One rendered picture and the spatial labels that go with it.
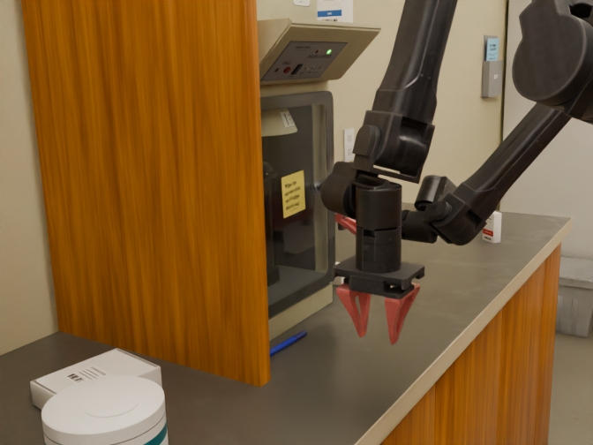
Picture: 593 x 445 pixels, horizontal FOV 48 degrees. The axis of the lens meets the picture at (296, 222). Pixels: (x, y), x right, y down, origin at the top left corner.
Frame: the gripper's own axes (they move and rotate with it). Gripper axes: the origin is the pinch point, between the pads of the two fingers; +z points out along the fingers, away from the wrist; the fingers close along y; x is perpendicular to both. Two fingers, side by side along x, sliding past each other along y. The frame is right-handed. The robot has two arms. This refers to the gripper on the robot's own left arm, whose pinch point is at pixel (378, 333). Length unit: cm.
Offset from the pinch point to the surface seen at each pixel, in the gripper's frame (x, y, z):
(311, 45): -24, 24, -37
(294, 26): -15.1, 21.4, -39.7
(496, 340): -76, 5, 32
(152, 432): 28.9, 12.5, 3.0
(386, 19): -167, 77, -47
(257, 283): -5.7, 23.4, -1.2
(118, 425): 32.2, 13.8, 0.8
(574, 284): -279, 22, 83
